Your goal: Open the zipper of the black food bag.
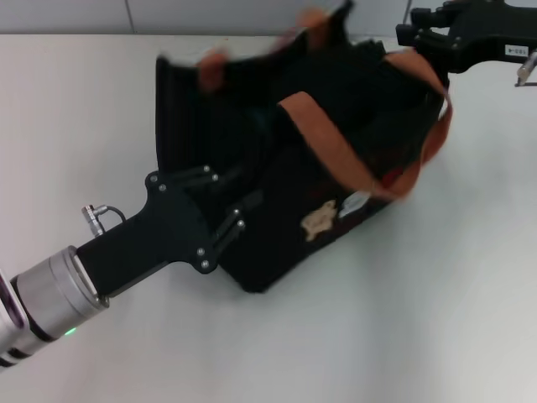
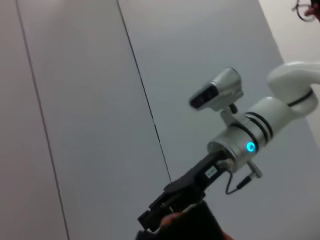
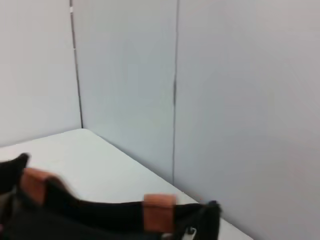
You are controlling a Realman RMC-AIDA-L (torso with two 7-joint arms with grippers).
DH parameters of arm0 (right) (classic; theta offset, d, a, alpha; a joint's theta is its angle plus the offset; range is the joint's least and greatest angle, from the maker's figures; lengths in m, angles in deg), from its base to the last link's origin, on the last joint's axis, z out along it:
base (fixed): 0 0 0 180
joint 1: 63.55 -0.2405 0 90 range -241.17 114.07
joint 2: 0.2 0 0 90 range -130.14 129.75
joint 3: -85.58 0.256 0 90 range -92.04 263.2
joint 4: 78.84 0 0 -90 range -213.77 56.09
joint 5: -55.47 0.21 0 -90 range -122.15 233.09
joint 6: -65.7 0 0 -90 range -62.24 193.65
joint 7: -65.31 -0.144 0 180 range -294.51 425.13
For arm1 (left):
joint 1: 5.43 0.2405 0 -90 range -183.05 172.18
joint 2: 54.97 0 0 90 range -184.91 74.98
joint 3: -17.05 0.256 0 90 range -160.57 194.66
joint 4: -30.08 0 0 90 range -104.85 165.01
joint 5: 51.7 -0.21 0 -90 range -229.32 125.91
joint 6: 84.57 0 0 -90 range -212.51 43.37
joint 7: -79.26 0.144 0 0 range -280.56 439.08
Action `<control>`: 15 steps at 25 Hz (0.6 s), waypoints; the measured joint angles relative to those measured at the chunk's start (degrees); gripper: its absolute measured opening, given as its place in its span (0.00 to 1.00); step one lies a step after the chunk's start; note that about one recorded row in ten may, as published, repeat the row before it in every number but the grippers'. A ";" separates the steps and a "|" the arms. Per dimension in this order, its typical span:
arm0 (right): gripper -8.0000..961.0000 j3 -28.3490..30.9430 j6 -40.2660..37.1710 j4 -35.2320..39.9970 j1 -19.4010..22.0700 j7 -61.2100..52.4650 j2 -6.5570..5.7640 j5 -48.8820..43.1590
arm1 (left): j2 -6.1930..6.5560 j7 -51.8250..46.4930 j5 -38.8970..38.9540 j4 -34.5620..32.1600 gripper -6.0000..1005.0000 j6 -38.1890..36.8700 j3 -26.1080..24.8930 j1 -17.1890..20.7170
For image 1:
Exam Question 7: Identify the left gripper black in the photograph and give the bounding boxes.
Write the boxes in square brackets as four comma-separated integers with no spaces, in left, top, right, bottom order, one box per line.
[75,164,263,300]

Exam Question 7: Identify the black food bag orange handles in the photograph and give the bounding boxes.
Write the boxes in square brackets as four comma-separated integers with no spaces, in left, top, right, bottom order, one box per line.
[154,0,454,294]

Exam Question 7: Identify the left gripper cable metal plug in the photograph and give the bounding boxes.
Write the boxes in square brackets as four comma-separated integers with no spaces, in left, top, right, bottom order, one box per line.
[81,202,127,239]

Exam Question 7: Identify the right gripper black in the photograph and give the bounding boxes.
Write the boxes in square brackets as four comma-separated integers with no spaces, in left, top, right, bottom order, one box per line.
[395,0,537,76]

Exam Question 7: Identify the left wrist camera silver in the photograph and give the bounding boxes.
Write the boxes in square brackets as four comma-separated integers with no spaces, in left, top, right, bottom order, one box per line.
[0,268,30,349]

